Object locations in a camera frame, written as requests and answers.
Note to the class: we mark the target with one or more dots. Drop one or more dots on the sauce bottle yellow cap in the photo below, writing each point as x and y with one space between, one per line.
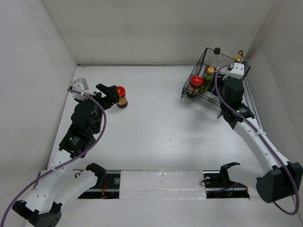
207 79

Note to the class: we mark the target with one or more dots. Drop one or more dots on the small red lid jar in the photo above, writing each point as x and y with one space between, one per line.
122 97

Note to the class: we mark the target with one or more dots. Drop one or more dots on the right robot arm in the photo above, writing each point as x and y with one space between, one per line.
276 177

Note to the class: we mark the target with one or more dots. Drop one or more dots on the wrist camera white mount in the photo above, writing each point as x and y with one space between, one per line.
81 86
236 70

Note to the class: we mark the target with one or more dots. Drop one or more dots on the clear glass bottle gold pourer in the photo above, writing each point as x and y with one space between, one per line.
239 57

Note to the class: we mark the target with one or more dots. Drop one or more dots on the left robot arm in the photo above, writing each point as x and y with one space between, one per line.
43 206

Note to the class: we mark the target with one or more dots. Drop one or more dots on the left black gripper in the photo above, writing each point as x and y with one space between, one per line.
111 96

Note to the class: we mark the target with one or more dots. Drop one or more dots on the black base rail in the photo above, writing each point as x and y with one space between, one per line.
108 188

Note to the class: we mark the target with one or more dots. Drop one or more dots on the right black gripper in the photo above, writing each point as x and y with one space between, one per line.
219 79

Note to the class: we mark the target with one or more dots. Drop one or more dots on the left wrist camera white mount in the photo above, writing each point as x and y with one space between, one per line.
81 86

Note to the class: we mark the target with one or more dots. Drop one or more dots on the red lid chili jar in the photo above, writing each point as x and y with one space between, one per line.
195 84

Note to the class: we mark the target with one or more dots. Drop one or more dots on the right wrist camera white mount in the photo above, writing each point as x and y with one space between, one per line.
236 70

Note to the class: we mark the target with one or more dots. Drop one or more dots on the black wire rack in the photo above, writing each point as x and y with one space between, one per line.
209 99

